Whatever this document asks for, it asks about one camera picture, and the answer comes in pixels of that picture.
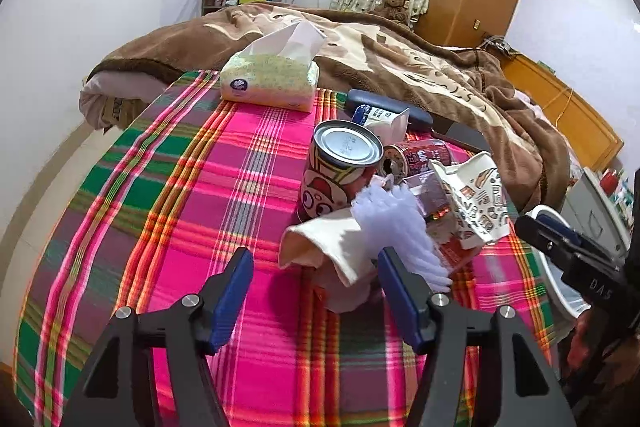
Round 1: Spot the dark blue glasses case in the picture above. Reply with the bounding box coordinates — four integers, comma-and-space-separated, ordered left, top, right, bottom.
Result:
344, 89, 434, 132

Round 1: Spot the red drink milk can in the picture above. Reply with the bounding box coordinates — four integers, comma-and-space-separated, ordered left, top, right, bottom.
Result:
378, 139, 452, 183

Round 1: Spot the grey drawer cabinet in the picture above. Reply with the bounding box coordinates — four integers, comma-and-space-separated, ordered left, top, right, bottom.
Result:
560, 168, 631, 259

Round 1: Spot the black smartphone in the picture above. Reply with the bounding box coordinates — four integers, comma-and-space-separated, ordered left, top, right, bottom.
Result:
432, 115, 492, 154

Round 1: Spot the cartoon face milk can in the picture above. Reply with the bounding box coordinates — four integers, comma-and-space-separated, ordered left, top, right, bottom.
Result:
297, 119, 384, 221

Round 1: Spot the beige paper napkin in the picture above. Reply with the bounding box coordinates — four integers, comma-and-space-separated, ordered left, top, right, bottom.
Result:
278, 208, 378, 314

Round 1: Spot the teddy bear with santa hat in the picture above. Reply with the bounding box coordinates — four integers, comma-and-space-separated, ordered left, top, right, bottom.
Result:
370, 0, 410, 26

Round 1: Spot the white foam fruit net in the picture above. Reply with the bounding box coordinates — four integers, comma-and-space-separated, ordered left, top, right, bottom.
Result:
350, 185, 452, 293

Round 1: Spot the pink plaid cloth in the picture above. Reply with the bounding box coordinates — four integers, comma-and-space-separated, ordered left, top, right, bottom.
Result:
12, 68, 559, 427

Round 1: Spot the printed paper food bag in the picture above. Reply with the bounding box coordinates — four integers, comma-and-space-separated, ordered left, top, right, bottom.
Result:
428, 152, 510, 249

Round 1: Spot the wooden headboard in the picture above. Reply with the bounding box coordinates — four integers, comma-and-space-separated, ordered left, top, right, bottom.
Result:
495, 52, 624, 170

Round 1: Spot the brown fleece blanket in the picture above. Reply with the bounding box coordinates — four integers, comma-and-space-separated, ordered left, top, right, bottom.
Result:
93, 2, 570, 211

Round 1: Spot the red jar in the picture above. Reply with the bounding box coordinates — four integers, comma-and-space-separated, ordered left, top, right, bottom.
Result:
600, 168, 620, 197

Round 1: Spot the tissue pack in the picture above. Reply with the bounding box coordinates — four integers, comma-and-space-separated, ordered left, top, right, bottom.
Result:
219, 20, 326, 113

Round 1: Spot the silver blue milk carton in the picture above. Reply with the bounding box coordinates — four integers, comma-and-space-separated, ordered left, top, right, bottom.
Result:
352, 104, 410, 145

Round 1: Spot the red strawberry milk carton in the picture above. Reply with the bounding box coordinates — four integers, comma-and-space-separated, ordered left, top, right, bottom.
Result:
401, 170, 484, 273

